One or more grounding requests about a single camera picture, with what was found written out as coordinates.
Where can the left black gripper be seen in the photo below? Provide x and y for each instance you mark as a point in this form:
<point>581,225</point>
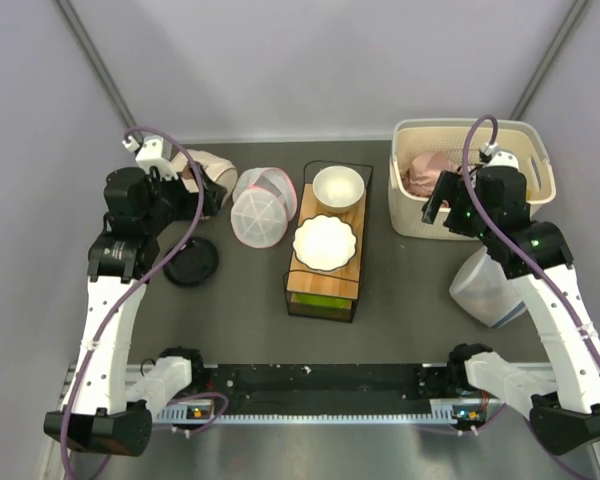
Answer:
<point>212,193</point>

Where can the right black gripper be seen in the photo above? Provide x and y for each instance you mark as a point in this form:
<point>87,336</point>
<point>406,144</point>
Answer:
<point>447,186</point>

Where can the white mesh laundry bag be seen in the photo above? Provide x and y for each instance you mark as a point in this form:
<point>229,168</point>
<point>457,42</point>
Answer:
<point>481,289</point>

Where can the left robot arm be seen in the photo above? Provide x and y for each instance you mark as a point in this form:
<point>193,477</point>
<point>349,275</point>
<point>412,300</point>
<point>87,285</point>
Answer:
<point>101,414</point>

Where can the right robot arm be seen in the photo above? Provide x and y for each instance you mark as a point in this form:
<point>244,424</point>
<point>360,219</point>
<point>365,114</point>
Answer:
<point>564,413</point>

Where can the pink-trimmed mesh laundry bag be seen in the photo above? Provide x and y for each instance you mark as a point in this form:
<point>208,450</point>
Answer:
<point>264,202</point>

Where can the pink garment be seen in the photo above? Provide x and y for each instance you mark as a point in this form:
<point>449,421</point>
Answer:
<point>421,177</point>

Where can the beige bear cap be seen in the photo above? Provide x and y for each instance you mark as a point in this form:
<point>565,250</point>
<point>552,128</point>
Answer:
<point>219,175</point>

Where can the black round lid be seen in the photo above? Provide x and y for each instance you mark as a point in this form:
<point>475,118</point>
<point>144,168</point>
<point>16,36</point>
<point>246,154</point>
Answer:
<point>194,264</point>

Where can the white round bowl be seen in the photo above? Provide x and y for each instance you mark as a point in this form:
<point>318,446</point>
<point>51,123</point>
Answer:
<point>338,188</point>

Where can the white scalloped plate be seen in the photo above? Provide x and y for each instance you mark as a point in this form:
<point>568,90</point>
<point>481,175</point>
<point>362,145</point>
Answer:
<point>324,243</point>

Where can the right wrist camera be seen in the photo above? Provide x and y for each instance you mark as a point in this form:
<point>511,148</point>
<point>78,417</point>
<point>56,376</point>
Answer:
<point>492,155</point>

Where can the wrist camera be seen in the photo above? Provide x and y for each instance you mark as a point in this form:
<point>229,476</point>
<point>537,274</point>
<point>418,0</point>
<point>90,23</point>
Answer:
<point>492,155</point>
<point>154,152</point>

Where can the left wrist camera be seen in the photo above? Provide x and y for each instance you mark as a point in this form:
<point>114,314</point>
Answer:
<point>154,152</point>

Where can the black wire wooden rack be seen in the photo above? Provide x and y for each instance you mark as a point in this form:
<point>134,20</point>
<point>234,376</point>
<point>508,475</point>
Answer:
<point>344,282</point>

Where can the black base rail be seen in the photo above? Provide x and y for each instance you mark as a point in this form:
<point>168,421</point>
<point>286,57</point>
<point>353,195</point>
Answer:
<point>413,381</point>

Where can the slotted cable duct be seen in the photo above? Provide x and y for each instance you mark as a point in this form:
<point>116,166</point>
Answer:
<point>435,413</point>

